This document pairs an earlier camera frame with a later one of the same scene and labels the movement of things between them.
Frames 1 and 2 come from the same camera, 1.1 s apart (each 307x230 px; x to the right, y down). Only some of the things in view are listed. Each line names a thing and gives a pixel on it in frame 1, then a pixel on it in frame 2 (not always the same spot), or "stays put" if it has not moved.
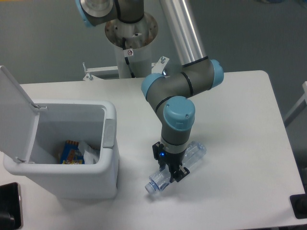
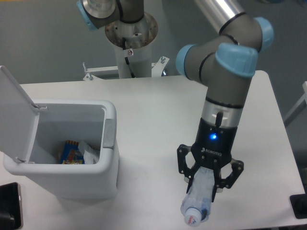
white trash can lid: [19, 118] stays put
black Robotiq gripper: [173, 161] → [214, 145]
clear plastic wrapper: [91, 156] stays put
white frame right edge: [301, 104] stays put
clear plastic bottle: [192, 153] → [196, 205]
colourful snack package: [71, 154] stays put
